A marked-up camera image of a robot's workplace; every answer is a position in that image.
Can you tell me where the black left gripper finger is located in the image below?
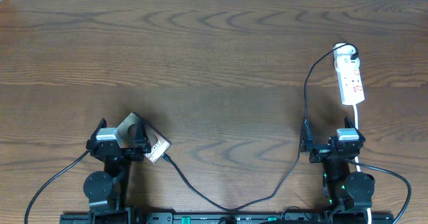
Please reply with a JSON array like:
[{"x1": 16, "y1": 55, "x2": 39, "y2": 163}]
[
  {"x1": 89, "y1": 118, "x2": 107, "y2": 140},
  {"x1": 134, "y1": 120, "x2": 151, "y2": 154}
]

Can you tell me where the bronze Galaxy smartphone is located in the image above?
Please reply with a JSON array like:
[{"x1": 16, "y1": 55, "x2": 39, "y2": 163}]
[{"x1": 118, "y1": 112, "x2": 171, "y2": 164}]

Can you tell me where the black USB charging cable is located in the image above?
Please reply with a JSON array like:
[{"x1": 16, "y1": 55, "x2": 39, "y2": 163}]
[{"x1": 162, "y1": 43, "x2": 360, "y2": 213}]

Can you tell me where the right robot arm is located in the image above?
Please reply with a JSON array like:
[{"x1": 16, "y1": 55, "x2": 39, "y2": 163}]
[{"x1": 300, "y1": 117, "x2": 375, "y2": 223}]

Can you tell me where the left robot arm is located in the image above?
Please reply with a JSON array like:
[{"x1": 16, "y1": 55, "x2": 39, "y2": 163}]
[{"x1": 83, "y1": 117, "x2": 150, "y2": 223}]

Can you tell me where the white USB charger plug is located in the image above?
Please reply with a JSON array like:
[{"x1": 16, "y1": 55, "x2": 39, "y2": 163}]
[{"x1": 333, "y1": 43, "x2": 359, "y2": 60}]

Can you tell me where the white power strip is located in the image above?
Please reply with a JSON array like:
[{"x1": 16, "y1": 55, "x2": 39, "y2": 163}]
[{"x1": 334, "y1": 55, "x2": 364, "y2": 106}]

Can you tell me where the black right camera cable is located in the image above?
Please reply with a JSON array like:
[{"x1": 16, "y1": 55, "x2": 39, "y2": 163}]
[{"x1": 340, "y1": 152, "x2": 412, "y2": 224}]

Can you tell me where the black camera cable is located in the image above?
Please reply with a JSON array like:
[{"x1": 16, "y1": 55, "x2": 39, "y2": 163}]
[
  {"x1": 23, "y1": 149, "x2": 92, "y2": 224},
  {"x1": 340, "y1": 152, "x2": 412, "y2": 224}
]

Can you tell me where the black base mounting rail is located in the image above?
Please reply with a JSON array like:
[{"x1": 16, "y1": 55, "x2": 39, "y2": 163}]
[{"x1": 59, "y1": 211, "x2": 395, "y2": 224}]

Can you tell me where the black left camera cable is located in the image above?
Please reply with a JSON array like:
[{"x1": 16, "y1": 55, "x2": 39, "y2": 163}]
[{"x1": 23, "y1": 149, "x2": 92, "y2": 224}]

